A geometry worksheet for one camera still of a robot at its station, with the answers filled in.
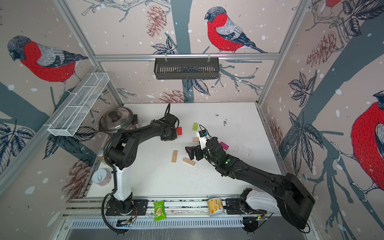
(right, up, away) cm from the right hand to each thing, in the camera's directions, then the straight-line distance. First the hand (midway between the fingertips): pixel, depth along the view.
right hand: (193, 143), depth 80 cm
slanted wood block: (-3, -13, +8) cm, 15 cm away
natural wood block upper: (+1, -1, +21) cm, 21 cm away
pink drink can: (-50, -18, -1) cm, 53 cm away
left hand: (-12, +2, +20) cm, 24 cm away
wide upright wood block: (-12, -10, +12) cm, 20 cm away
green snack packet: (-16, -32, -9) cm, 37 cm away
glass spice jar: (-52, -6, +1) cm, 52 cm away
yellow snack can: (+11, -27, -12) cm, 32 cm away
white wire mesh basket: (-61, +21, -3) cm, 65 cm away
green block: (+1, +7, +27) cm, 28 cm away
